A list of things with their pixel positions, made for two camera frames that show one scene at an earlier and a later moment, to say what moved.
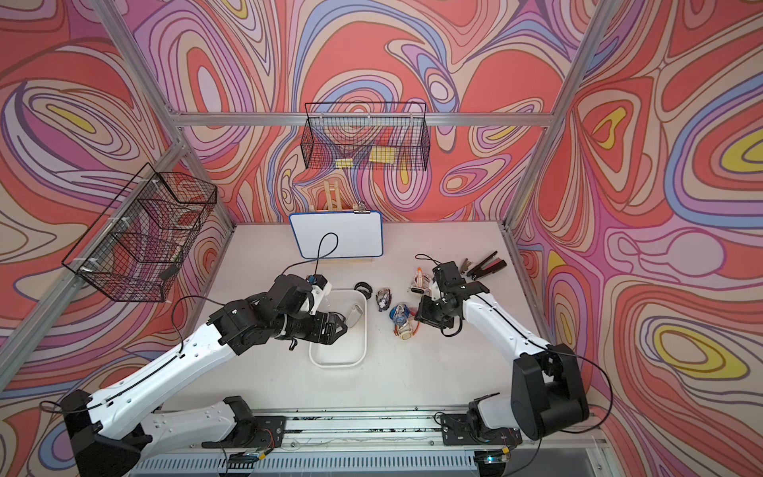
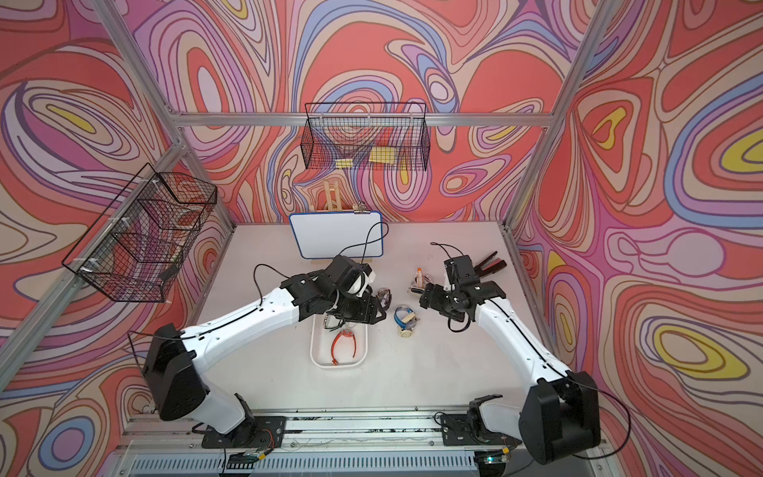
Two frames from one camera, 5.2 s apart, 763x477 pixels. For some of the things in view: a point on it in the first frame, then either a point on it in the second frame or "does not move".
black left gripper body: (301, 326) to (356, 308)
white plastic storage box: (351, 350) does not move
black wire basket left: (133, 250) does not move
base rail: (384, 438) does not move
